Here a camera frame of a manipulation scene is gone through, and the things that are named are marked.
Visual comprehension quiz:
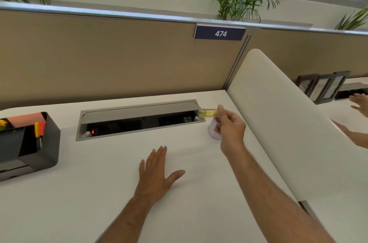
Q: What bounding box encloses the person's right hand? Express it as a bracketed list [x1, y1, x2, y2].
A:
[214, 104, 247, 155]

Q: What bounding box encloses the clear plastic cup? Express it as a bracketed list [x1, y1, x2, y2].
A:
[208, 117, 222, 140]

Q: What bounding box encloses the dark blue sign plate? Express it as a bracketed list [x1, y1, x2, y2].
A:
[194, 24, 247, 41]

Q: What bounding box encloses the dark wooden picture frame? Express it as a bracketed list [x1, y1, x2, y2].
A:
[295, 73, 319, 98]
[330, 71, 351, 100]
[313, 73, 336, 105]

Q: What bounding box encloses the grey desk cable tray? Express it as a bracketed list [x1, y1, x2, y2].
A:
[334, 82, 368, 101]
[76, 99, 206, 142]

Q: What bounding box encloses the black desk organizer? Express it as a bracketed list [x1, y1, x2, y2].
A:
[0, 112, 61, 182]

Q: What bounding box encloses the person's left hand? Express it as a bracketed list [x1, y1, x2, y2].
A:
[135, 146, 186, 204]

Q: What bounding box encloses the orange and yellow marker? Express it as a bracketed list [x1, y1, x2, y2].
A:
[34, 121, 46, 149]

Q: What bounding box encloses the person's right forearm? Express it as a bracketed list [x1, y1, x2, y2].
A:
[221, 145, 337, 243]

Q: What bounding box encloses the beige partition panel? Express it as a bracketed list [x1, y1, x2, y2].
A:
[226, 26, 368, 91]
[0, 1, 255, 111]

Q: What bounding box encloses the small green palm plant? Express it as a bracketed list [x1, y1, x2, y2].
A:
[334, 5, 368, 31]

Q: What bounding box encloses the orange sticky note pad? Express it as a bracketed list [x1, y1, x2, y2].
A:
[7, 112, 47, 130]

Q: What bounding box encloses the yellow transparent tube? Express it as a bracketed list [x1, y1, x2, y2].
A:
[198, 108, 221, 118]

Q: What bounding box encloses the person's left forearm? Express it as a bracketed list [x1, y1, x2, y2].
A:
[96, 193, 161, 243]

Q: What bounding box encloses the white desk divider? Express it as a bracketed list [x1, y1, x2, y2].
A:
[226, 48, 368, 203]

